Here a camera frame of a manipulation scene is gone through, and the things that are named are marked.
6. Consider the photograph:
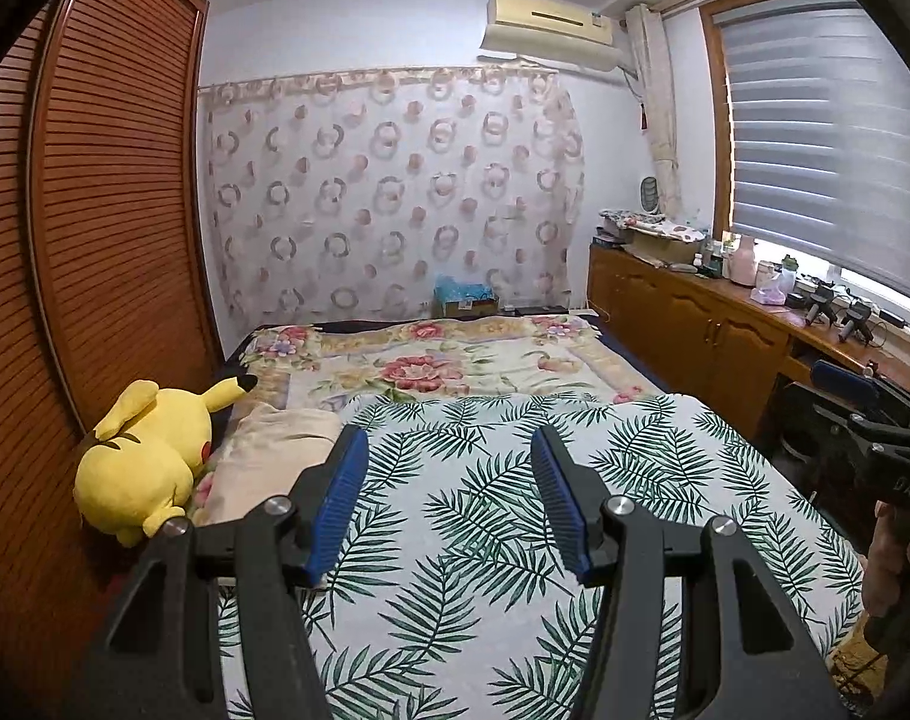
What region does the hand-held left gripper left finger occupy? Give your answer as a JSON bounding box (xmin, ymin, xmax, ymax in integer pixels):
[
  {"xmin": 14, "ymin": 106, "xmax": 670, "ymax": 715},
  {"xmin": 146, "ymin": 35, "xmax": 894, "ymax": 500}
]
[{"xmin": 80, "ymin": 426, "xmax": 371, "ymax": 720}]

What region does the grey window blind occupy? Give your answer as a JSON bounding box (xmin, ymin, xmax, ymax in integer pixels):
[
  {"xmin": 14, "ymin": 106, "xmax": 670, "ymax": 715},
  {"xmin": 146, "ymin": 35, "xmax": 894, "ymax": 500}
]
[{"xmin": 717, "ymin": 0, "xmax": 910, "ymax": 278}]

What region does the purple plastic bag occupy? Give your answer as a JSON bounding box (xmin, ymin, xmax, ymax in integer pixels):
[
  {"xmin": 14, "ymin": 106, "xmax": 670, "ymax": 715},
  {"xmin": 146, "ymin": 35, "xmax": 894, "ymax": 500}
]
[{"xmin": 750, "ymin": 270, "xmax": 793, "ymax": 306}]

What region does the floral cloth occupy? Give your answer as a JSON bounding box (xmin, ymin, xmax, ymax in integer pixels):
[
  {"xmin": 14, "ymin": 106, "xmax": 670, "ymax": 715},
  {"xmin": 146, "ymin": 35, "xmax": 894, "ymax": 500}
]
[{"xmin": 600, "ymin": 208, "xmax": 707, "ymax": 241}]

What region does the wooden window frame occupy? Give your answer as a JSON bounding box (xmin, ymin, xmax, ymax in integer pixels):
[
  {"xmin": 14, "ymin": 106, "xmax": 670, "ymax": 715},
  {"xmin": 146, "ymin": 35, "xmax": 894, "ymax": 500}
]
[{"xmin": 698, "ymin": 4, "xmax": 737, "ymax": 241}]

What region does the wooden cabinet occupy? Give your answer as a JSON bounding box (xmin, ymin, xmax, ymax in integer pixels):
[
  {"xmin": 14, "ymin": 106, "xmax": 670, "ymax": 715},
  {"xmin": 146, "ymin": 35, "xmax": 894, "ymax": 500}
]
[{"xmin": 588, "ymin": 240, "xmax": 910, "ymax": 436}]

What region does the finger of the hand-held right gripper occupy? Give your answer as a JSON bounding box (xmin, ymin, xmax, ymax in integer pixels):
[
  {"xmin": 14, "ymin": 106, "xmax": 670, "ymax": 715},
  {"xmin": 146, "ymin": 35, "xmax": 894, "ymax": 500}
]
[
  {"xmin": 810, "ymin": 360, "xmax": 910, "ymax": 428},
  {"xmin": 813, "ymin": 406, "xmax": 872, "ymax": 466}
]

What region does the peach printed t-shirt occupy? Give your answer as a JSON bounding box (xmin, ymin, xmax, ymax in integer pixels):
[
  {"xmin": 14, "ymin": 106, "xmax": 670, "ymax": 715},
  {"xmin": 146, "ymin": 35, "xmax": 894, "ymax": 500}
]
[{"xmin": 192, "ymin": 403, "xmax": 343, "ymax": 530}]

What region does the small cardboard box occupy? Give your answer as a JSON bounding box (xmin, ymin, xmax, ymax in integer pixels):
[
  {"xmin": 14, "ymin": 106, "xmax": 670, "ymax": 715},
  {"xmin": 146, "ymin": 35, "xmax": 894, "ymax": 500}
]
[{"xmin": 434, "ymin": 292, "xmax": 501, "ymax": 318}]

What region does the patterned lace curtain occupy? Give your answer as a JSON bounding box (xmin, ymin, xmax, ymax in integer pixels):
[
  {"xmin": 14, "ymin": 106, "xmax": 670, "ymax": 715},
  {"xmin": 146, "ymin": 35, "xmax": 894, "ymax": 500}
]
[{"xmin": 197, "ymin": 66, "xmax": 587, "ymax": 327}]

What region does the cream bundled curtain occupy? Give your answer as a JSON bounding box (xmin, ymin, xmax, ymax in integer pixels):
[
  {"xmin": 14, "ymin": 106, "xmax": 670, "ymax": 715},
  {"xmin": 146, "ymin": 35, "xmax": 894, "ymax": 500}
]
[{"xmin": 623, "ymin": 4, "xmax": 684, "ymax": 218}]

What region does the yellow patterned cloth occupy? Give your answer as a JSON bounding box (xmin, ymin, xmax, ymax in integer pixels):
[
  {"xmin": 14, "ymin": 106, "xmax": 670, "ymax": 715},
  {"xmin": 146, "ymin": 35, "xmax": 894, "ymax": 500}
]
[{"xmin": 830, "ymin": 615, "xmax": 898, "ymax": 698}]

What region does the yellow plush toy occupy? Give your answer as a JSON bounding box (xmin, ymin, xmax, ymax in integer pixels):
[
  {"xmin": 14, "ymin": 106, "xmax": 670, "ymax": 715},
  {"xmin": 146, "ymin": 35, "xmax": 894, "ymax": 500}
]
[{"xmin": 74, "ymin": 373, "xmax": 259, "ymax": 548}]

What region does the dark chair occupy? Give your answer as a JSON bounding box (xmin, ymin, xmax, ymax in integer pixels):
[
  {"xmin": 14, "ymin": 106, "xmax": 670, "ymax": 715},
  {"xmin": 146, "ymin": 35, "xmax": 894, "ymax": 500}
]
[{"xmin": 770, "ymin": 382, "xmax": 868, "ymax": 481}]

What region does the pink bottle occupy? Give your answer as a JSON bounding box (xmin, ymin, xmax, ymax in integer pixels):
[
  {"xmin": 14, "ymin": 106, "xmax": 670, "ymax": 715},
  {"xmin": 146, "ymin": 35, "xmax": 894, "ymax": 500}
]
[{"xmin": 731, "ymin": 234, "xmax": 758, "ymax": 286}]

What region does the cream air conditioner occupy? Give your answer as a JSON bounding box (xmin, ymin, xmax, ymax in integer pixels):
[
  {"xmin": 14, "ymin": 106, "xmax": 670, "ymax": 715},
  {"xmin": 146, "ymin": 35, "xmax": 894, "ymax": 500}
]
[{"xmin": 480, "ymin": 0, "xmax": 628, "ymax": 74}]

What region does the black handheld device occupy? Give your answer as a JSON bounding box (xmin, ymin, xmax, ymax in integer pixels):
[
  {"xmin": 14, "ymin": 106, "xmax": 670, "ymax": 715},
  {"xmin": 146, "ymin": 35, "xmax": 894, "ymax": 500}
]
[
  {"xmin": 837, "ymin": 301, "xmax": 876, "ymax": 342},
  {"xmin": 803, "ymin": 285, "xmax": 838, "ymax": 327}
]

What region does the leaf-print bed sheet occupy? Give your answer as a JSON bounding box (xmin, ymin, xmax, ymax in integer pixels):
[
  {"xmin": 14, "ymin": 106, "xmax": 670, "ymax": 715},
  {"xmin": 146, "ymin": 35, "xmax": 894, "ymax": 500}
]
[{"xmin": 215, "ymin": 392, "xmax": 872, "ymax": 720}]

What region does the wooden louvered wardrobe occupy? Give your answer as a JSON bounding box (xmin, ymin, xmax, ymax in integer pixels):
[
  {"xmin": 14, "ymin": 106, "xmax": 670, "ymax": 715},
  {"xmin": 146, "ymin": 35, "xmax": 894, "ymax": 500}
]
[{"xmin": 0, "ymin": 0, "xmax": 223, "ymax": 720}]

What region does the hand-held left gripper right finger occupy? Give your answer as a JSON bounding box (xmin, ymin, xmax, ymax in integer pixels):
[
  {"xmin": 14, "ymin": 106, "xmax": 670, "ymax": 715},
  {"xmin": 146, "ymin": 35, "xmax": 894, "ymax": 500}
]
[{"xmin": 530, "ymin": 424, "xmax": 853, "ymax": 720}]

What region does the floral bed blanket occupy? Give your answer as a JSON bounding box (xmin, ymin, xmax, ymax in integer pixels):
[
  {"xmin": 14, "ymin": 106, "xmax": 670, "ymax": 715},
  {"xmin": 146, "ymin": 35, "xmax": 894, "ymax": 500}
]
[{"xmin": 215, "ymin": 319, "xmax": 726, "ymax": 421}]

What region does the open cardboard box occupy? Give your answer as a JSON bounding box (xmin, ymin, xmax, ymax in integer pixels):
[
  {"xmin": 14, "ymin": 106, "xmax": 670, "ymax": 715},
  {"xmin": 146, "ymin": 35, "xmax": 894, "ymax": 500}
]
[{"xmin": 627, "ymin": 229, "xmax": 699, "ymax": 267}]

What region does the light blue cloth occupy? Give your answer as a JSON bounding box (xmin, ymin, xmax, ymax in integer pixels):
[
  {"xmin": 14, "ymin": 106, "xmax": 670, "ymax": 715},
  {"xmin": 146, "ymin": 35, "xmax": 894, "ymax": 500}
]
[{"xmin": 434, "ymin": 275, "xmax": 495, "ymax": 301}]

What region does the person's right hand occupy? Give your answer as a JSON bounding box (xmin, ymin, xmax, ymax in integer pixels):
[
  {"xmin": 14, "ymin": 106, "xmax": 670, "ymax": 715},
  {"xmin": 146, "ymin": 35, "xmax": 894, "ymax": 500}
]
[{"xmin": 861, "ymin": 501, "xmax": 910, "ymax": 616}]

